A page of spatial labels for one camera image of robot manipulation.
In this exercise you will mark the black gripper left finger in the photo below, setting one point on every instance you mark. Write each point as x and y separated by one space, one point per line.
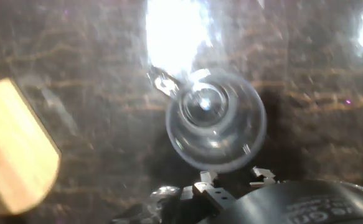
212 193

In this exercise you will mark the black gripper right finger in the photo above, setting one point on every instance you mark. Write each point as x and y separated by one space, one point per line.
263 179

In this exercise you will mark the wooden cup rack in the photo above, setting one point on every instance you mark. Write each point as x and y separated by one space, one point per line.
13 149

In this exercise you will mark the dark marble pattern mat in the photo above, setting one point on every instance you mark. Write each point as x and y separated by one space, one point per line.
106 124

